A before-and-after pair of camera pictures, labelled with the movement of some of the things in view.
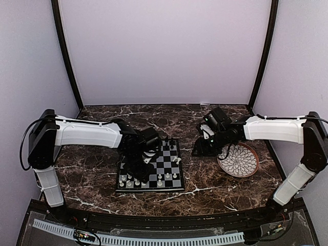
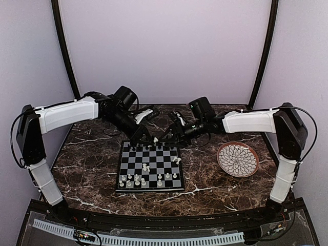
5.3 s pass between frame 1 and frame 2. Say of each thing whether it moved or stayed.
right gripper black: moved
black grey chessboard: stayed
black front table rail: stayed
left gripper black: moved
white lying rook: stayed
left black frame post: stayed
